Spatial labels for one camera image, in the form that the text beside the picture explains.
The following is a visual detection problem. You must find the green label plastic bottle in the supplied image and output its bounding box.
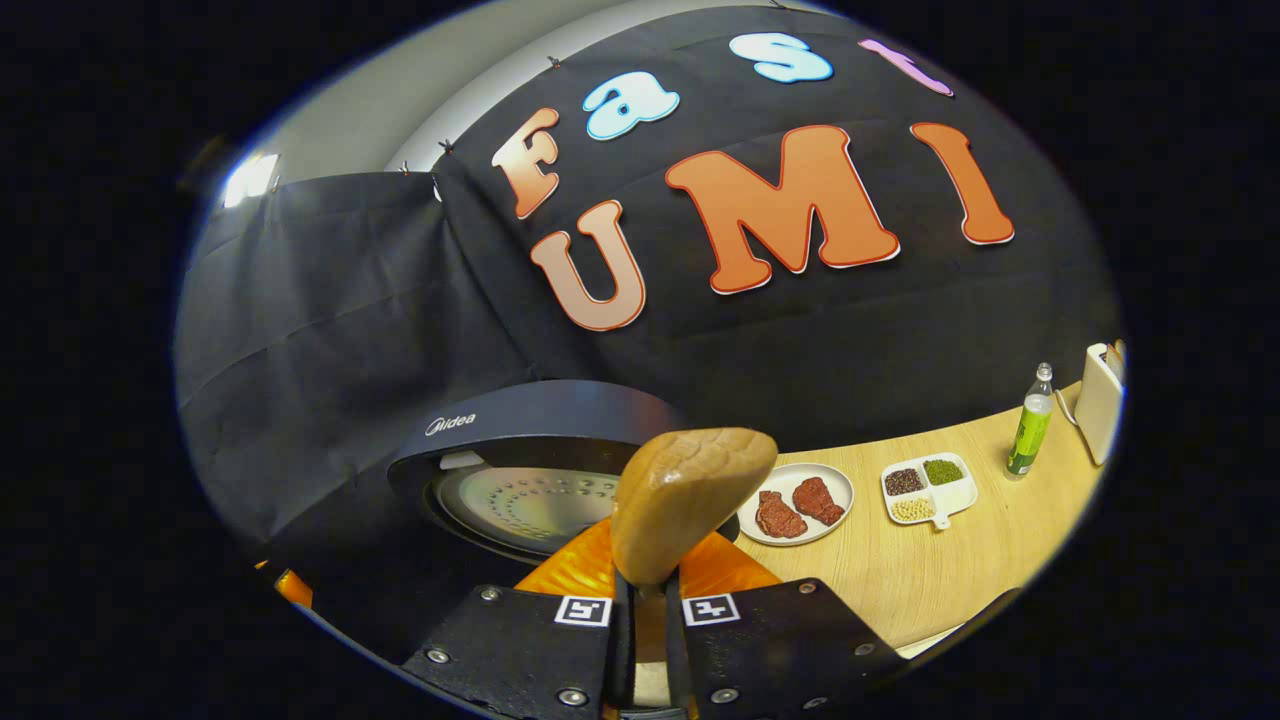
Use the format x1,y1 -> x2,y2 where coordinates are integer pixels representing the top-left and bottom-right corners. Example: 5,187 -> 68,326
1005,362 -> 1055,481

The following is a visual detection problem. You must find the black backdrop cloth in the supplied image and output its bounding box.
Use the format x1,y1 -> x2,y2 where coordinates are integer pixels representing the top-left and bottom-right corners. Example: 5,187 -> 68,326
175,5 -> 1121,641

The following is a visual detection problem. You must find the white divided dish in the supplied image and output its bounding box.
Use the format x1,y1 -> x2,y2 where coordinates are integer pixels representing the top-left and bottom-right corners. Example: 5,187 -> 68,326
880,452 -> 979,531

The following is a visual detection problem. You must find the white toaster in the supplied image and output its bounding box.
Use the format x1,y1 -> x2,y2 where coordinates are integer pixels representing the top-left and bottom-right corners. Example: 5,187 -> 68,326
1074,340 -> 1129,467

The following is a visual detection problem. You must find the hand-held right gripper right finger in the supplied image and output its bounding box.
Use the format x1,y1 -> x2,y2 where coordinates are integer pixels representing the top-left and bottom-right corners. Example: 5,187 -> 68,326
665,530 -> 906,717

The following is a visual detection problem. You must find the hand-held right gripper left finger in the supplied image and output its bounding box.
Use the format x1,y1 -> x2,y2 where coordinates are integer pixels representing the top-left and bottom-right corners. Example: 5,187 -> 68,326
400,517 -> 633,719

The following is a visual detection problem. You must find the ceiling light panel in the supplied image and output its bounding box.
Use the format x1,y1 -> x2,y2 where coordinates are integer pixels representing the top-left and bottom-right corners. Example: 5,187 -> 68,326
222,152 -> 281,209

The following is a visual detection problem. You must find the white round plate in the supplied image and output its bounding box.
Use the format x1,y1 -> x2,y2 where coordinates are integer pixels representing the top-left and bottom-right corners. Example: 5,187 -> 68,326
737,462 -> 856,547

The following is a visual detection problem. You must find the silver black rice cooker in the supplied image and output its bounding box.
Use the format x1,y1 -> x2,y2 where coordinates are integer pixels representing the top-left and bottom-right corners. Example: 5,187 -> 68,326
385,379 -> 743,591

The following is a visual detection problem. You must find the red meat piece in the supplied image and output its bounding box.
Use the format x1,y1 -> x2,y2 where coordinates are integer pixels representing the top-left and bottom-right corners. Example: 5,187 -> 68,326
792,476 -> 846,528
755,490 -> 809,541

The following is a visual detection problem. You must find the brown wooden spoon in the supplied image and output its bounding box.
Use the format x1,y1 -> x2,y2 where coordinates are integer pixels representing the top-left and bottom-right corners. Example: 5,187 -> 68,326
610,427 -> 780,591

